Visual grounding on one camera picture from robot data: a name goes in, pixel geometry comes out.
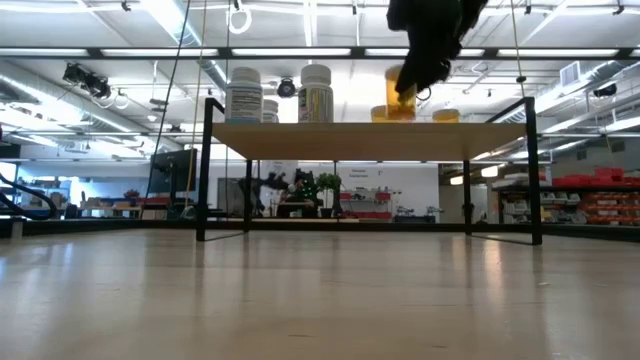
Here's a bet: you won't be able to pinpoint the black computer monitor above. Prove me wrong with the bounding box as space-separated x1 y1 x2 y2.
149 148 199 195

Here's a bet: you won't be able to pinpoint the white aspirin bottle green label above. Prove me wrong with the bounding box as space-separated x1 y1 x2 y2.
297 63 335 124

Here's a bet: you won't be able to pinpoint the small background potted plant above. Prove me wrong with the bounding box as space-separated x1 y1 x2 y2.
316 172 342 219

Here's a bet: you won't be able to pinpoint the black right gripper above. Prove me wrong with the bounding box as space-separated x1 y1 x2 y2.
385 0 490 95

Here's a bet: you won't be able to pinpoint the white hanging ring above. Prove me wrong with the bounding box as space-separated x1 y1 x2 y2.
227 3 254 36

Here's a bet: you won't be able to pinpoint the rack with red bins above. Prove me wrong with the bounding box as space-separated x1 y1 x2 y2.
492 167 640 227

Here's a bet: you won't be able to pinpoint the white supplement bottle blue band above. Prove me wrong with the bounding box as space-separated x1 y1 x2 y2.
224 66 264 124

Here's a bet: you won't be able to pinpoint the black hanging cable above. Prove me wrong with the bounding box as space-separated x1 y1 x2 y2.
144 0 194 201

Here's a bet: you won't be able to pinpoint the black table frame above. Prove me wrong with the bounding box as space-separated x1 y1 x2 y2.
0 217 640 240

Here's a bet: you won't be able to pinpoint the black overhead frame bar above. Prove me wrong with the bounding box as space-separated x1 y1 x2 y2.
0 45 640 62

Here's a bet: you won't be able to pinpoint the small white pill bottle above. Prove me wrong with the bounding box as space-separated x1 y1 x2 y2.
261 98 280 124

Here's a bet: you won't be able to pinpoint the wooden shelf black metal legs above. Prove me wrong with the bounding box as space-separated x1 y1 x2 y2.
195 96 544 246

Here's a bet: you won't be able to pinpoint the black curved hose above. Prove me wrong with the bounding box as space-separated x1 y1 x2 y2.
0 172 59 222

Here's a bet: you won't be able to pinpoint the black camera on mount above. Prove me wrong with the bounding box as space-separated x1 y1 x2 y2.
62 62 113 100

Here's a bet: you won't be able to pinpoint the black round hanging device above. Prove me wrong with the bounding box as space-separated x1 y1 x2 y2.
276 76 298 99

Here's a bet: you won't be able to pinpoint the thin hanging cord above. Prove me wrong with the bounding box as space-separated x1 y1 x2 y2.
508 0 526 99

